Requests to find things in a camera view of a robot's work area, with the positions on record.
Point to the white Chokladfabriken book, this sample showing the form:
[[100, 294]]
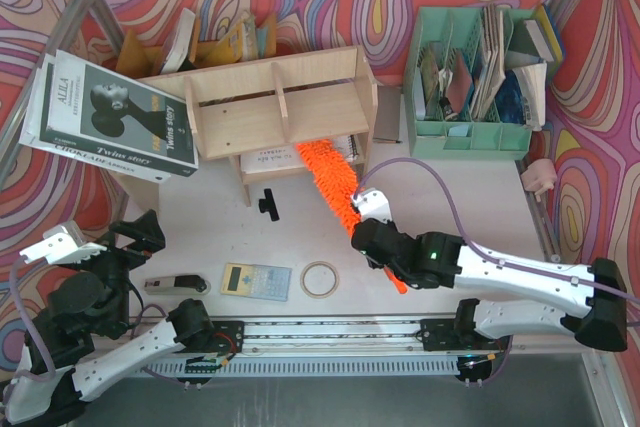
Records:
[[30, 136]]

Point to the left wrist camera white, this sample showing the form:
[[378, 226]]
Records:
[[63, 244]]

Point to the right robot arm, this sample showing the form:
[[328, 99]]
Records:
[[583, 301]]

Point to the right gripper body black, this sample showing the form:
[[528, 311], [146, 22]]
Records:
[[368, 239]]

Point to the orange microfiber duster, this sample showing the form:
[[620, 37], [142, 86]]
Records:
[[336, 181]]

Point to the black binder clip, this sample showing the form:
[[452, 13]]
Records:
[[267, 205]]

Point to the clear tape roll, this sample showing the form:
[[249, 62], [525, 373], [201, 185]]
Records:
[[319, 280]]

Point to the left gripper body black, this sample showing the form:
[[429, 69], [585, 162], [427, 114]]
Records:
[[126, 251]]

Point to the yellow file rack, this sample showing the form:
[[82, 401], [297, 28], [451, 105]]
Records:
[[243, 42]]

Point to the mint green desk organizer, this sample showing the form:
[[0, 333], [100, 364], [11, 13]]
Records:
[[446, 57]]

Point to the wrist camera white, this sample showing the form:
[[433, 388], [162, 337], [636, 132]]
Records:
[[63, 244], [372, 203]]

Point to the beige and blue calculator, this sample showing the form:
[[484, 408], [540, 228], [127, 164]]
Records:
[[256, 281]]

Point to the spiral notebook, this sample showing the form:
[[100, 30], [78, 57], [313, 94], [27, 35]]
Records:
[[287, 157]]

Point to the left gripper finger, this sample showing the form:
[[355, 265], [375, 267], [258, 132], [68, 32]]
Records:
[[145, 234], [101, 248]]

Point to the pink piggy figurine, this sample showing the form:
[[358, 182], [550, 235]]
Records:
[[539, 177]]

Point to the Twins story book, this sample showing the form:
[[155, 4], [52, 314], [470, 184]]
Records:
[[97, 111]]

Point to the wooden bookshelf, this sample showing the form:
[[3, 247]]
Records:
[[262, 104]]

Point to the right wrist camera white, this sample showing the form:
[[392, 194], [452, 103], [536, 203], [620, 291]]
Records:
[[372, 203]]

